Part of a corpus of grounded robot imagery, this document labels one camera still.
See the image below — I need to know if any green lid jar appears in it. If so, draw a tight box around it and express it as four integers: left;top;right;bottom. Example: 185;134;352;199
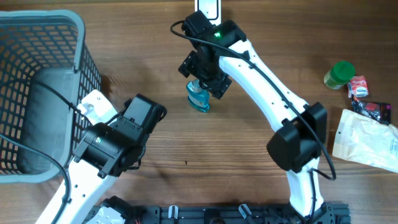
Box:
324;60;356;90

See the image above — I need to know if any red tissue pack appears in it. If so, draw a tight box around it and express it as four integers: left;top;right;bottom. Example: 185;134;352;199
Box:
347;76;369;98

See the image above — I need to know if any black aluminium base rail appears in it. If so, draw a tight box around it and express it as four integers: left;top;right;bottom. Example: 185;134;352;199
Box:
83;203;352;224

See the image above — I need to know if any grey plastic shopping basket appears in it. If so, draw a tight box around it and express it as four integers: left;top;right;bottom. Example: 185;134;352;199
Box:
1;10;101;184

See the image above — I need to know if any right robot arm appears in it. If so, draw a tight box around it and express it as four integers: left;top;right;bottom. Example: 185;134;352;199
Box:
173;10;327;222

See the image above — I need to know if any blue mouthwash bottle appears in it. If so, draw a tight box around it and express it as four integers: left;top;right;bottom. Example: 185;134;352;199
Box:
186;80;210;113

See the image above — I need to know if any black red packaged item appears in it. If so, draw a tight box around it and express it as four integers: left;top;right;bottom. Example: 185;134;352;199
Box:
351;95;392;125

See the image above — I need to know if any white barcode scanner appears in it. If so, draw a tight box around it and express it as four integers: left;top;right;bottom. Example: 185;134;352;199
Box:
194;0;221;26

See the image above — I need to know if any beige plastic pouch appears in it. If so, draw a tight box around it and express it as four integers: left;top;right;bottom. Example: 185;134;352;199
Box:
332;109;397;172

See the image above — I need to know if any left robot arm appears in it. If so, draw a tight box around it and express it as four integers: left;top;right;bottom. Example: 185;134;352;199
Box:
37;94;167;223

